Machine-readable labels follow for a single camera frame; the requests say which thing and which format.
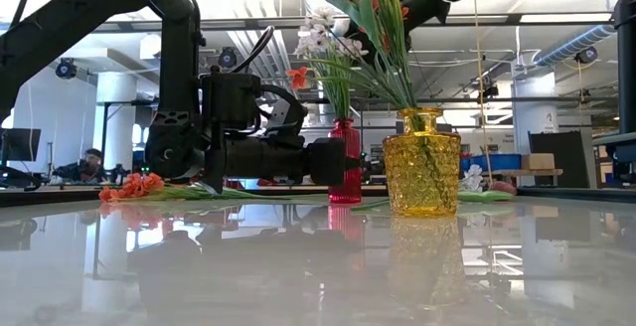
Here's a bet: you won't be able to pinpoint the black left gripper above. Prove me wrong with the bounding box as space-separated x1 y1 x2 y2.
201 134 348 193

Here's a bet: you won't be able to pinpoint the cardboard box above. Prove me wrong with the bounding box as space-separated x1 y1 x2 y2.
521 152 556 171

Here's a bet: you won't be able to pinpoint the background black workstation frame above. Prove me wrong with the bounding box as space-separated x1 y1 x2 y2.
96 95 620 188

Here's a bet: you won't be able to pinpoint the white artificial blossom spray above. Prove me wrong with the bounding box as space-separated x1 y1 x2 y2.
293 6 372 122
459 163 486 193

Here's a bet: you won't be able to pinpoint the yellow textured glass vase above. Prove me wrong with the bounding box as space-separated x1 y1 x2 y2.
382 107 462 219

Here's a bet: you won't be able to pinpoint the black ceiling camera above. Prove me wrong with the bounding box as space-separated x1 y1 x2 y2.
574 46 599 66
54 57 79 81
217 46 239 70

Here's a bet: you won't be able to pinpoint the person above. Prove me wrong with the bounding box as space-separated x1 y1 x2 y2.
52 147 108 184

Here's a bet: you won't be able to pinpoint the orange artificial flower spray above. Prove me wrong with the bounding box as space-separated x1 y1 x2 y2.
97 171 299 204
285 0 418 118

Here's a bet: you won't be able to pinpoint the black aluminium table frame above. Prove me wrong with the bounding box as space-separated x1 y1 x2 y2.
0 0 636 208

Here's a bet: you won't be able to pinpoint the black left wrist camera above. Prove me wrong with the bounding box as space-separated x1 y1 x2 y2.
200 65 263 136

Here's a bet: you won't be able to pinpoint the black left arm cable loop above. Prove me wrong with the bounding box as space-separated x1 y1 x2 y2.
231 25 309 138

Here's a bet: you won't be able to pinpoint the silver flexible air duct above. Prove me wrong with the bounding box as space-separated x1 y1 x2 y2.
532 23 617 68

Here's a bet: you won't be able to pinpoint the black computer monitor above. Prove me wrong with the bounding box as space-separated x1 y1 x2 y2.
0 127 43 164

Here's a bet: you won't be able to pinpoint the black board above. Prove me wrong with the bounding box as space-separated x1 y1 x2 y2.
527 129 600 190

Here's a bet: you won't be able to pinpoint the white glossy work surface sheet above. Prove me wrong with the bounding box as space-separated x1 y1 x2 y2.
0 196 636 326

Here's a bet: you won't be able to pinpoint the blue storage bins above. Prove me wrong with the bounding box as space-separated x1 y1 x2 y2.
459 153 523 172

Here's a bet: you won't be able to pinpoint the red ribbed glass vase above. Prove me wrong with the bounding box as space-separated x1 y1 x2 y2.
327 118 363 205

